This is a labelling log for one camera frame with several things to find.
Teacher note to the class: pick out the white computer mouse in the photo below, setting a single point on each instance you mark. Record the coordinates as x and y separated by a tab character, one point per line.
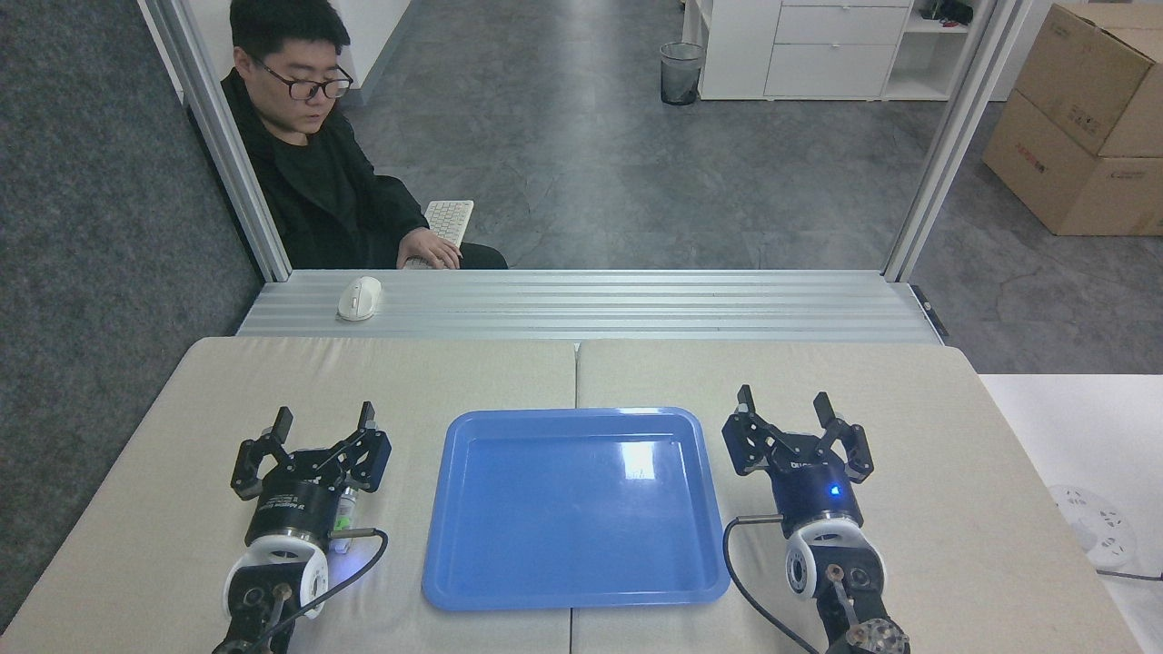
359	300

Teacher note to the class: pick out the white keyboard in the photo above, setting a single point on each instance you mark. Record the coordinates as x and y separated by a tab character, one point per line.
452	218

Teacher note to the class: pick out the blue plastic tray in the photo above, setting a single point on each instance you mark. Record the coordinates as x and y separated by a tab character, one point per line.
572	518

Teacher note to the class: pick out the person's hand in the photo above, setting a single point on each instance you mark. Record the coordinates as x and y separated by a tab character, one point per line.
432	250

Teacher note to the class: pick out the dark mesh waste bin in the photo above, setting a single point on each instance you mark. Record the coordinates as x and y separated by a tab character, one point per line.
681	77

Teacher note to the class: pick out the green and clear switch part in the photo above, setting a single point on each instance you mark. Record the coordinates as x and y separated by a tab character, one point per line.
343	513

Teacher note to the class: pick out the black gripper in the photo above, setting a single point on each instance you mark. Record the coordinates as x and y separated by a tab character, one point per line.
300	504
813	490

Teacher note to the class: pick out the person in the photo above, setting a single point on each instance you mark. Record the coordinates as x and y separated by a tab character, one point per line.
309	182

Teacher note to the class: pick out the ribbed aluminium platform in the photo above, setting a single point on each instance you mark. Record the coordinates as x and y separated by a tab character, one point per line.
636	304

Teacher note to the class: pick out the silver aluminium post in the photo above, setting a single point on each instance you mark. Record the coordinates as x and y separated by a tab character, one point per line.
954	136
227	154

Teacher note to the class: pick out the beige table pad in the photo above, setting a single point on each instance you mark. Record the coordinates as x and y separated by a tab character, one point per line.
182	436
945	454

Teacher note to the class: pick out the large cardboard box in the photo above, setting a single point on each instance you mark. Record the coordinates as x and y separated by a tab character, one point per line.
1045	173

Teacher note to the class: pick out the white round power strip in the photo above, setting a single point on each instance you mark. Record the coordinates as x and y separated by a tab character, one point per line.
1099	527

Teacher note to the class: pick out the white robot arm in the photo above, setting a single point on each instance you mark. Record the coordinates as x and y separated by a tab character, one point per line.
289	563
822	545

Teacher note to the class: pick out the small cardboard box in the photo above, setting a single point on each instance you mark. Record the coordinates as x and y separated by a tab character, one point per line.
1081	73

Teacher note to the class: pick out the black item on shelf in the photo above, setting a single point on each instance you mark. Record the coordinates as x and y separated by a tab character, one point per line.
949	12

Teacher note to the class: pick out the white drawer cabinet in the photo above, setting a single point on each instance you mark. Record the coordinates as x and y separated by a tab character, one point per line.
818	54

